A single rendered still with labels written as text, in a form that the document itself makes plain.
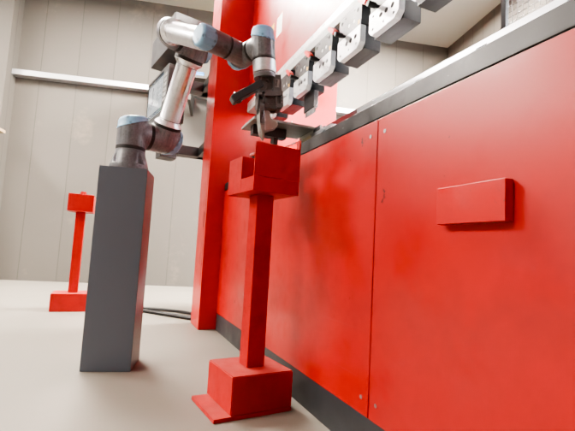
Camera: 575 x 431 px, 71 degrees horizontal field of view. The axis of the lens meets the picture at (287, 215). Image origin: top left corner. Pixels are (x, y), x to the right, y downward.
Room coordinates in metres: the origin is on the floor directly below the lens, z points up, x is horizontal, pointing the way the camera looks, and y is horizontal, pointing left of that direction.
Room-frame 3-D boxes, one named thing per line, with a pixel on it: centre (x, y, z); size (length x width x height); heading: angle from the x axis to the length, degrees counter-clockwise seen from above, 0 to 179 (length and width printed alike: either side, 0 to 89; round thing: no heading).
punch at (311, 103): (1.72, -0.08, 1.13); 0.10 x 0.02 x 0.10; 23
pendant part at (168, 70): (2.61, 0.85, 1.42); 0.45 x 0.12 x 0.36; 34
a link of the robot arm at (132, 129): (1.65, 0.66, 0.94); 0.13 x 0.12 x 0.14; 134
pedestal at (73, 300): (2.86, 1.46, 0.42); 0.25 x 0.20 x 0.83; 113
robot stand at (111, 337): (1.64, 0.66, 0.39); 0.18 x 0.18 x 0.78; 10
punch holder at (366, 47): (1.37, -0.22, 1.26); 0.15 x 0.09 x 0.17; 23
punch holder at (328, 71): (1.55, -0.14, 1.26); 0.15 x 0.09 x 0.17; 23
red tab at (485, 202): (0.71, -0.32, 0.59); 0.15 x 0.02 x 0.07; 23
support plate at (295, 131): (1.66, 0.06, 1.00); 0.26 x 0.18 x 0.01; 113
